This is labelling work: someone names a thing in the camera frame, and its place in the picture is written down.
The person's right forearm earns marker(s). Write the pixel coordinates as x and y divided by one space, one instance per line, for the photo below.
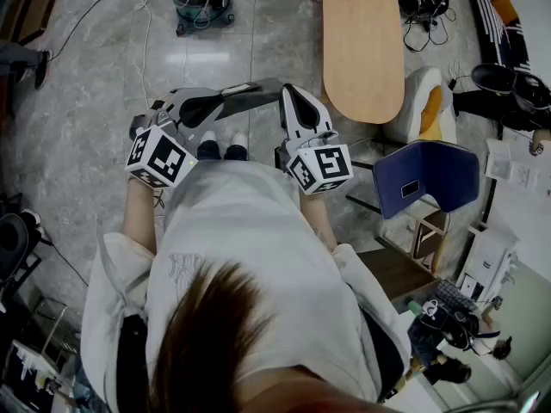
316 217

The oval wooden table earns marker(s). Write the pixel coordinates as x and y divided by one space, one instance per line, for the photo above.
363 50

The orange cushion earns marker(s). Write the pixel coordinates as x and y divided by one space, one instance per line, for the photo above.
503 7

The person's white shirt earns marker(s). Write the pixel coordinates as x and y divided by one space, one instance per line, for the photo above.
241 230

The person's left white shoe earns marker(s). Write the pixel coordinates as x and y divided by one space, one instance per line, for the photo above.
208 137

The person's right white shoe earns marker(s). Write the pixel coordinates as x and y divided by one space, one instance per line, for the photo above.
239 139

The white cabinet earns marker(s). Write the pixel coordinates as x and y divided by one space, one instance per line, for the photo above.
490 260

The dark brown cabinet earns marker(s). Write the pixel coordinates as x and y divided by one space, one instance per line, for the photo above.
396 273

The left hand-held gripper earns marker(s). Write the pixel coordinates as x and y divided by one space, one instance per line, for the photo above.
161 162

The person's dark jeans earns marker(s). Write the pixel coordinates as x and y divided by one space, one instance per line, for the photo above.
211 151

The black office chair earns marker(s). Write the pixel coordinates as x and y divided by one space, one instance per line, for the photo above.
13 239

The blue chair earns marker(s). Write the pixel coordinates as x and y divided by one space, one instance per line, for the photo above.
439 174

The person's white shoe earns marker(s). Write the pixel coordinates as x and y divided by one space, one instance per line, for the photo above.
239 139
208 137

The small wooden stool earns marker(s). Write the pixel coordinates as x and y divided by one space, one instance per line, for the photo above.
430 239

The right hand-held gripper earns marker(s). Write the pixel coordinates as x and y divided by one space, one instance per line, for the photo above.
320 170

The black white striped mat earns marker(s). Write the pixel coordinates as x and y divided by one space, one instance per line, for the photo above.
503 37

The white yellow cushioned seat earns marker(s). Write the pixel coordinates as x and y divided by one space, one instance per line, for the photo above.
419 97

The person's left forearm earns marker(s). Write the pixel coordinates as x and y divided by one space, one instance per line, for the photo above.
140 217

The white open booklet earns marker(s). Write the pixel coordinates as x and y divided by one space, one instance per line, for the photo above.
512 166

